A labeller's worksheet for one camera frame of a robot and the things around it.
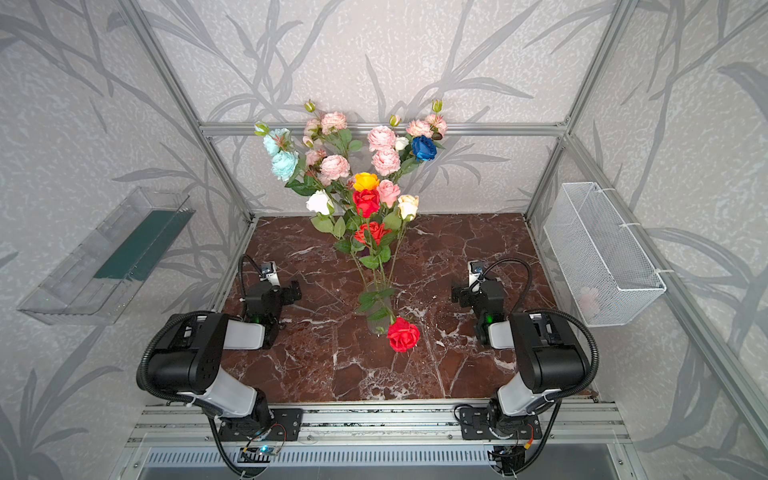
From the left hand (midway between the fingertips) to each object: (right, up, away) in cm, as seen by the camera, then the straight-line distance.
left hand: (284, 268), depth 94 cm
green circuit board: (+2, -43, -22) cm, 49 cm away
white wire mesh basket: (+80, +1, -34) cm, 87 cm away
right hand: (+60, 0, +1) cm, 60 cm away
